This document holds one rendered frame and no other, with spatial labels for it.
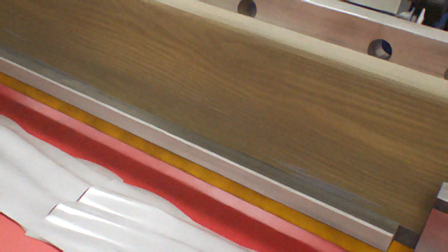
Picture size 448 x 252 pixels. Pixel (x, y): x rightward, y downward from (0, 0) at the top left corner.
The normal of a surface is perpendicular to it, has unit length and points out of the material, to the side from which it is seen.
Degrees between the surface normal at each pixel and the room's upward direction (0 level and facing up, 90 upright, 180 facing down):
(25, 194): 33
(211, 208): 0
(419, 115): 90
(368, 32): 90
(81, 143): 0
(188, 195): 0
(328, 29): 90
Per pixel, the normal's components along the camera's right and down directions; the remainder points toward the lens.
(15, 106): 0.19, -0.90
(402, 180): -0.50, 0.27
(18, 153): -0.19, -0.64
